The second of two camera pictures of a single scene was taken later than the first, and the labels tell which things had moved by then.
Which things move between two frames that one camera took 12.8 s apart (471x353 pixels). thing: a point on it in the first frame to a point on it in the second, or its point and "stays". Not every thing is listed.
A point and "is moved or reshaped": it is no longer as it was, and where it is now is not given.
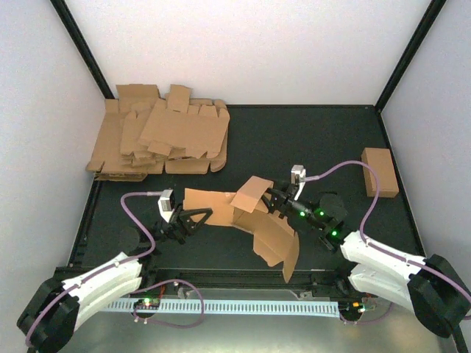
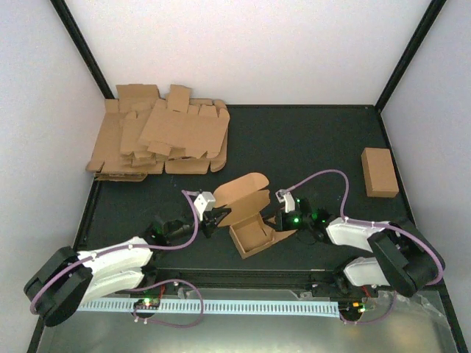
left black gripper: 181,226 to 213,217
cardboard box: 274,240 is moved or reshaped
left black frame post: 83,46 stays
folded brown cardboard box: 380,161 stays
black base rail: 272,277 stays
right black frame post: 430,18 stays
